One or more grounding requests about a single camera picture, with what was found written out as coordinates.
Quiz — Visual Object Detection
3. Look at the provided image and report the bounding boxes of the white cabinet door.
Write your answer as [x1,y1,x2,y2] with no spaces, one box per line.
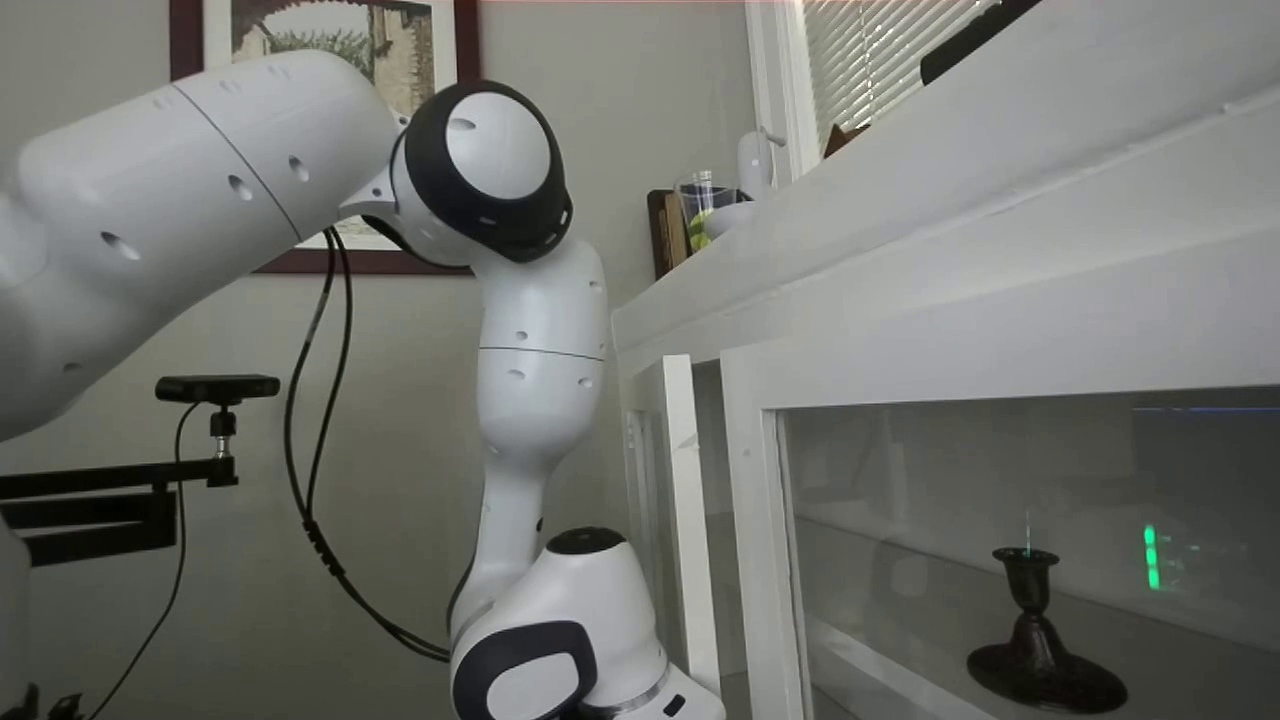
[719,346,1280,720]

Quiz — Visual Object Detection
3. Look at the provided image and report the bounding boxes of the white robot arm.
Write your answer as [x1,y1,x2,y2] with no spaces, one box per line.
[0,47,728,720]

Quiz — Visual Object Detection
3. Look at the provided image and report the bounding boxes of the white built-in cabinet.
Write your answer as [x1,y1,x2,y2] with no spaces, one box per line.
[616,0,1280,720]

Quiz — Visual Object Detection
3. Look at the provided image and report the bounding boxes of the wooden boards leaning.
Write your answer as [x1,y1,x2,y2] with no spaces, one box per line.
[649,189,686,272]

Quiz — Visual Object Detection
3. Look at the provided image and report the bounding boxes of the clear glass cup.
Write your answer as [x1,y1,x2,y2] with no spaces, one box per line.
[678,170,743,250]

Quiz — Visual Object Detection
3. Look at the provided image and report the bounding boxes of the white soap dispenser bottle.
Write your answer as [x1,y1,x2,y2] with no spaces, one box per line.
[736,128,773,200]

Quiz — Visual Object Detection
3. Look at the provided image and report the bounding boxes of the white window blinds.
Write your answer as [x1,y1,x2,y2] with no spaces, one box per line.
[798,0,992,128]

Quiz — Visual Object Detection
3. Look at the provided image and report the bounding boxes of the black candle holder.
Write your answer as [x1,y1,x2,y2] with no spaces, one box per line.
[969,548,1129,713]

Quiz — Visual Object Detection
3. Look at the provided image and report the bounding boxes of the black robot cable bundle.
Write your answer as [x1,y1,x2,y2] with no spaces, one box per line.
[279,224,465,668]

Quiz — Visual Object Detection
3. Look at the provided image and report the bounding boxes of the framed wall picture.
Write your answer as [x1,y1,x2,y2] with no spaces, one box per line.
[164,0,480,274]

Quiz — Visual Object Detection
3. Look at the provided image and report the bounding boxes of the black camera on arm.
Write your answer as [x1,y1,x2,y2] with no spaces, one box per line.
[157,375,279,405]

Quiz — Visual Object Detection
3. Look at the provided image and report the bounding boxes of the black camera stand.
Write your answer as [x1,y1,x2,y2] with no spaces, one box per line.
[0,447,240,569]

